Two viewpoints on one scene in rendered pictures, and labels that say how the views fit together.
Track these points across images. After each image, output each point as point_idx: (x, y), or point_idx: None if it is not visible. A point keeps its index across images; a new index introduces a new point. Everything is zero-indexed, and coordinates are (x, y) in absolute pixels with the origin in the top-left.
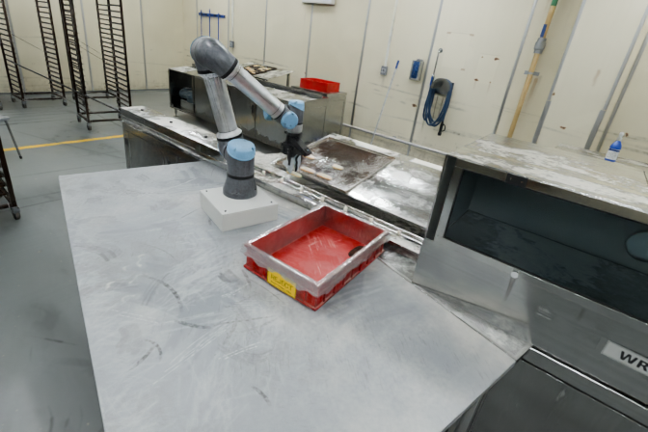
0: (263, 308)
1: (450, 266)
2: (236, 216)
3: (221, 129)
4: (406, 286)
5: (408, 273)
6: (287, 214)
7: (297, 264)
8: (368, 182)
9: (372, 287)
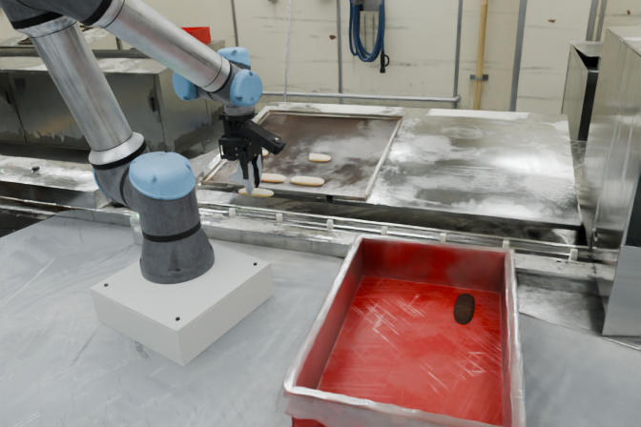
0: None
1: None
2: (204, 321)
3: (100, 144)
4: (603, 350)
5: (579, 319)
6: (285, 276)
7: (387, 384)
8: (390, 170)
9: (555, 377)
